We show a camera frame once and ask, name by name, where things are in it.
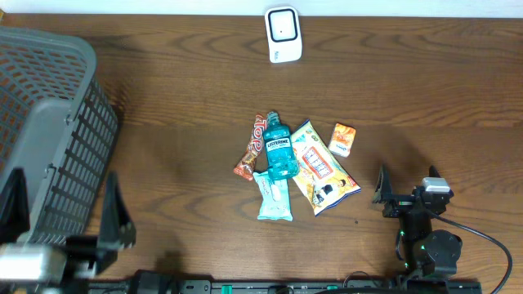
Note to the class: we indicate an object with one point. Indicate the white barcode scanner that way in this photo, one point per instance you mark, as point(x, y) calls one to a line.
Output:
point(283, 33)

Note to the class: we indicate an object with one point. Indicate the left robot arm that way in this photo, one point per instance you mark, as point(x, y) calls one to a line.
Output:
point(70, 286)

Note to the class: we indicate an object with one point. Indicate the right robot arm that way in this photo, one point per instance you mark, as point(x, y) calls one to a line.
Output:
point(427, 252)

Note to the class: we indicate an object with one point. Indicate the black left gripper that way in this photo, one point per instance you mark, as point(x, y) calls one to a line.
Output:
point(116, 235)

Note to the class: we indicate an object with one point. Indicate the orange tissue pack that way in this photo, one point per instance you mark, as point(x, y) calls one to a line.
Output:
point(342, 140)

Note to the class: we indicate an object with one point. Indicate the orange chocolate bar wrapper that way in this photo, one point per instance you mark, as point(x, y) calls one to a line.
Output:
point(246, 165)

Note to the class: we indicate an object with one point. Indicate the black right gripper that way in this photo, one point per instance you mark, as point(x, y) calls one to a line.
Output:
point(383, 193)

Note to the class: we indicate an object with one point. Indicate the yellow snack bag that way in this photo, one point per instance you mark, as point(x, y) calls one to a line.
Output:
point(321, 178)

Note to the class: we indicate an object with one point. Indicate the teal mouthwash bottle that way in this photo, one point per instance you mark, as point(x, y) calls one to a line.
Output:
point(281, 159)

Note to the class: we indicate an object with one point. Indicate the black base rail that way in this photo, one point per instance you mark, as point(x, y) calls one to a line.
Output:
point(208, 287)

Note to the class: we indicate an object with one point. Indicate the grey plastic mesh basket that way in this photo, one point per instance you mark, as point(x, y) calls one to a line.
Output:
point(57, 125)

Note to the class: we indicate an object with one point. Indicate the teal wet wipes pack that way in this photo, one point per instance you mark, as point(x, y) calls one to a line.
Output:
point(275, 198)

